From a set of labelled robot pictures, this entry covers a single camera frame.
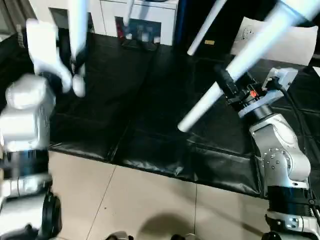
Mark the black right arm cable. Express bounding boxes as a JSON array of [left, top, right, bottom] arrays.
[[272, 82, 320, 211]]

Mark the dark grey robot body part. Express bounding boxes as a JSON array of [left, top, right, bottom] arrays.
[[106, 231, 134, 240], [171, 232, 199, 240]]

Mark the white plastic table leg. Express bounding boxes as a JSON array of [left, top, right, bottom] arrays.
[[177, 0, 320, 134], [66, 0, 92, 98], [122, 0, 137, 27], [186, 0, 229, 57]]

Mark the white cabinet with glass doors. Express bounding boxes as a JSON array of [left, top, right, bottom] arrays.
[[29, 0, 180, 47]]

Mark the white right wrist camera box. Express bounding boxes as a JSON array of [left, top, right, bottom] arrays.
[[262, 67, 299, 92]]

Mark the white plastic bag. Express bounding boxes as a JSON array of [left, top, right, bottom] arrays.
[[230, 16, 319, 67]]

